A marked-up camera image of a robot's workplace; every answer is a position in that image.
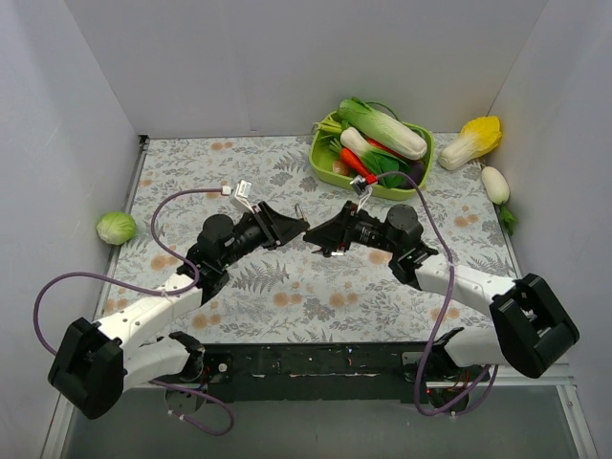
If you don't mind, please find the black-headed key bunch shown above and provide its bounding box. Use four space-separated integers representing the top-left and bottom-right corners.
313 248 345 258

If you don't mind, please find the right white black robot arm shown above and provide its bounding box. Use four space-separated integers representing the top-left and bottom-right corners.
303 202 579 381

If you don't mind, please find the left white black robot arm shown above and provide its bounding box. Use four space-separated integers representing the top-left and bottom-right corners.
48 202 309 419

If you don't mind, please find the floral table mat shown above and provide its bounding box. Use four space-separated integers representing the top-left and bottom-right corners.
99 136 515 343

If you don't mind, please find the toy green leafy vegetable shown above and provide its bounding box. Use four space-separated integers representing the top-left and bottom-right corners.
359 148 409 188

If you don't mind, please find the toy orange carrot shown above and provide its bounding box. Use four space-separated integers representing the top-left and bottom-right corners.
339 147 376 184

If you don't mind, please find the green plastic tray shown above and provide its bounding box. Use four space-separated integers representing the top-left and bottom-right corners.
309 121 435 201

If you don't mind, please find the toy purple eggplant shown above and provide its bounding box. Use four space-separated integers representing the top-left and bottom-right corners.
408 161 426 185

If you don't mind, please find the toy red pepper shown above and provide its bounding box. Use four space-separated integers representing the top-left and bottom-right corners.
366 138 396 155

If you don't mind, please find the large toy napa cabbage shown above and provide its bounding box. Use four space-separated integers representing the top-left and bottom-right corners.
338 98 427 160

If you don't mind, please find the toy round green cabbage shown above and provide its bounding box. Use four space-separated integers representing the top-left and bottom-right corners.
96 212 137 246

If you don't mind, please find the toy white radish on table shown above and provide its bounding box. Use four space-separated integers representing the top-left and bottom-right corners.
481 166 516 235

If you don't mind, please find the toy yellow-leaf cabbage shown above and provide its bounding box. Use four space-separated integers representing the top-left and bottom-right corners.
438 116 502 171

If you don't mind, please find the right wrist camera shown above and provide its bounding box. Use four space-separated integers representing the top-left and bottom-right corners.
350 174 378 211

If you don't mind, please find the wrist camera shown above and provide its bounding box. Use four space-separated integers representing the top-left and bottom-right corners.
350 174 378 211
221 180 259 214

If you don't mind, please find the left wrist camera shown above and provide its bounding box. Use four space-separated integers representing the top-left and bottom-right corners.
221 180 259 214

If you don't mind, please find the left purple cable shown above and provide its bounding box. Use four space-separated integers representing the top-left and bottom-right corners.
33 188 235 436

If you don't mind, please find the purple cable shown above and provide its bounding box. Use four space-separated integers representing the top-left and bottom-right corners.
33 188 235 436
377 170 498 418

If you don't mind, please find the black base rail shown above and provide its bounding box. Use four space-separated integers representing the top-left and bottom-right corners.
147 341 479 404

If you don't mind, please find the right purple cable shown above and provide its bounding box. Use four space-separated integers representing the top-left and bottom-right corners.
377 170 498 418

